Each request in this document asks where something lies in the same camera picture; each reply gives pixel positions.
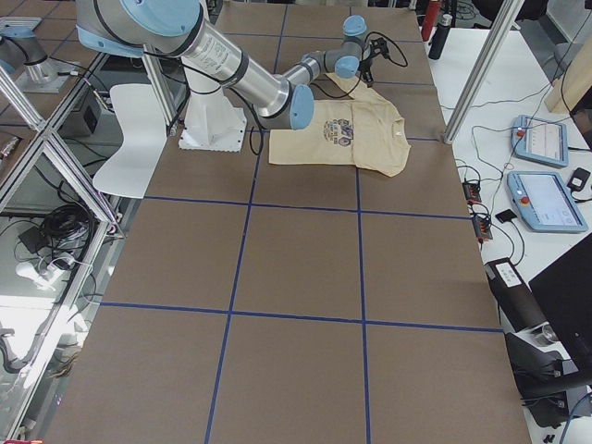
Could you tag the blue teach pendant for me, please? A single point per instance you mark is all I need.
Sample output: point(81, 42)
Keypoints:
point(544, 202)
point(541, 141)

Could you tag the orange black electronics module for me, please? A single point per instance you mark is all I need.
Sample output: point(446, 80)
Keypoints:
point(471, 191)

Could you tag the black monitor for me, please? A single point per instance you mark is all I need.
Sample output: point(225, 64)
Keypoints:
point(563, 292)

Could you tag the black box with label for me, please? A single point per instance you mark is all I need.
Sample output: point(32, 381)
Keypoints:
point(518, 308)

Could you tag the aluminium frame post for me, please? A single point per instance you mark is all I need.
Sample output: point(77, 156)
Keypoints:
point(497, 34)

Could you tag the white central pedestal column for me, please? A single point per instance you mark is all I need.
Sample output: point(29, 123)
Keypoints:
point(211, 122)

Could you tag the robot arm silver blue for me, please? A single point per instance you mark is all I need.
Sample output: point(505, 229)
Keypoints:
point(181, 29)

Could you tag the far blue teach pendant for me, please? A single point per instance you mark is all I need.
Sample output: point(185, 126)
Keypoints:
point(541, 141)

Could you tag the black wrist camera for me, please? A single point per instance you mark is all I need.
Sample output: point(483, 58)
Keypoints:
point(379, 47)

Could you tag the white chair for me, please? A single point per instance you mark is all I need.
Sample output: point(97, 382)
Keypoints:
point(128, 171)

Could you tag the small black adapter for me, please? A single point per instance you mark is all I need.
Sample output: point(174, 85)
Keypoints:
point(578, 179)

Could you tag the black water bottle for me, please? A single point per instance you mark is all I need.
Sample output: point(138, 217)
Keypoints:
point(440, 37)

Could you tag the beige long sleeve shirt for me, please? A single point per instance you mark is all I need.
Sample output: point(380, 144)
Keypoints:
point(366, 131)

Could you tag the near blue teach pendant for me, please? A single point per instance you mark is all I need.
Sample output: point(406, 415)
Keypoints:
point(544, 202)

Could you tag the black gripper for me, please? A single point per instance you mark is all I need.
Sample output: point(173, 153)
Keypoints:
point(368, 68)

